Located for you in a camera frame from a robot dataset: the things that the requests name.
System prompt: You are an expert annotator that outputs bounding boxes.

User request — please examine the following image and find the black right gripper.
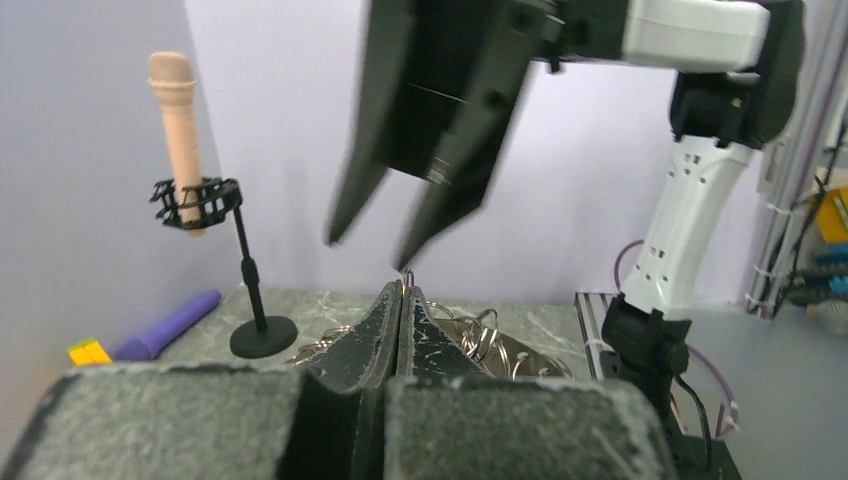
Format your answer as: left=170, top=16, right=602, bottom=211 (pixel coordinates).
left=326, top=1, right=630, bottom=271

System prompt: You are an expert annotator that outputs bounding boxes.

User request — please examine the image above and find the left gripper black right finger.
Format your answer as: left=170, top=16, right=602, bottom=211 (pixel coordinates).
left=387, top=287, right=676, bottom=479

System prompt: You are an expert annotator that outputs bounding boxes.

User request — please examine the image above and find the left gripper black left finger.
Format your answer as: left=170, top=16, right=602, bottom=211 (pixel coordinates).
left=1, top=282, right=402, bottom=479

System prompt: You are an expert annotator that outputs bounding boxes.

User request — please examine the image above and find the metal disc with keyrings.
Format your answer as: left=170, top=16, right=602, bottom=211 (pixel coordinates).
left=289, top=273, right=574, bottom=389

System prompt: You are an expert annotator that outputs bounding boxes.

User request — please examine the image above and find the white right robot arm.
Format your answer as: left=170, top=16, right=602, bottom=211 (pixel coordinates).
left=326, top=1, right=805, bottom=397

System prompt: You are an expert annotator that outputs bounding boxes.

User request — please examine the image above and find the purple cylinder toy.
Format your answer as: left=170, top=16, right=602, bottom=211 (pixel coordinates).
left=110, top=290, right=222, bottom=362

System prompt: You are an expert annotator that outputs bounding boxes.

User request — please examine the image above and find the beige microphone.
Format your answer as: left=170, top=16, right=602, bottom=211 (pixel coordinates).
left=148, top=51, right=202, bottom=224

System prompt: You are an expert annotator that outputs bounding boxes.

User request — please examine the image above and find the yellow toy block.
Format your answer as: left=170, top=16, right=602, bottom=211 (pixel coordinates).
left=66, top=338, right=112, bottom=367

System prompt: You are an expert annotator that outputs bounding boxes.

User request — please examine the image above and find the black right microphone stand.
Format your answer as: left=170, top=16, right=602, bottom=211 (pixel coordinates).
left=150, top=178, right=298, bottom=362

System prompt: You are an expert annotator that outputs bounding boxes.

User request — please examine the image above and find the aluminium table frame rail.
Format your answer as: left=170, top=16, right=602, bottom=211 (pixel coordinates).
left=574, top=292, right=620, bottom=380

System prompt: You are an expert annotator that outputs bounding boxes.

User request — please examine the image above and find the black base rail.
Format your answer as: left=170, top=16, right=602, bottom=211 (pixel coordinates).
left=663, top=407, right=742, bottom=480

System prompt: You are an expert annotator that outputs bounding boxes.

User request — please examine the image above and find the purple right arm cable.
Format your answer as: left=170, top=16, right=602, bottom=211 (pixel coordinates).
left=612, top=239, right=740, bottom=439

